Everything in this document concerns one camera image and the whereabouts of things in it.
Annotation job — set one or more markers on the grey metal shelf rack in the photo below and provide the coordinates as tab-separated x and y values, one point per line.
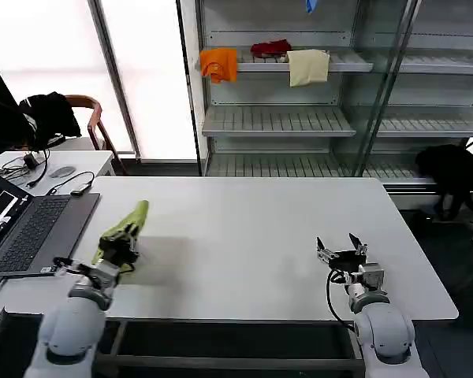
299	118

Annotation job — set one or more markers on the dark window frame post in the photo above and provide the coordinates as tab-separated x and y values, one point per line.
116	86

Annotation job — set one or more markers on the dark table frame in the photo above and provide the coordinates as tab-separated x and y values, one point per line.
236	342

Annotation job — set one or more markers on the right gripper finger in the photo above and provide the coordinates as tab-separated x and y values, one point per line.
358	244
322	250

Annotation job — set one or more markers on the black jacket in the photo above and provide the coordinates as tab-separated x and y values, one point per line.
49	116

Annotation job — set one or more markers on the white side table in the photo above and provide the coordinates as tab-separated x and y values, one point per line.
86	161

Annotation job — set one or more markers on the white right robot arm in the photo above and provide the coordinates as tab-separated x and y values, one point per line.
382	330

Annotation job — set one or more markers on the green cloth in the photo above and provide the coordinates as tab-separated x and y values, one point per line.
130	220

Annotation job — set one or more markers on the dark grey laptop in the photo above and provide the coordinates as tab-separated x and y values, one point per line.
43	228

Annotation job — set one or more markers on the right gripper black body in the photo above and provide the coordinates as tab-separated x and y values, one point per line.
348	260

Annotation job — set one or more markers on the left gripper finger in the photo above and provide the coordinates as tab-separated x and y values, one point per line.
133	241

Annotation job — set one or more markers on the grey oval mouse pad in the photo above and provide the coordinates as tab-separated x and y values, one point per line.
62	171

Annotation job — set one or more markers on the wooden chair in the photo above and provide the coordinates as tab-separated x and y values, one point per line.
96	118

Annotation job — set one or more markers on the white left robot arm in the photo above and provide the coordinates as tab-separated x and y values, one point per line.
71	327

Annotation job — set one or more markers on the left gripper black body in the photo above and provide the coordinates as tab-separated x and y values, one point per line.
120	256

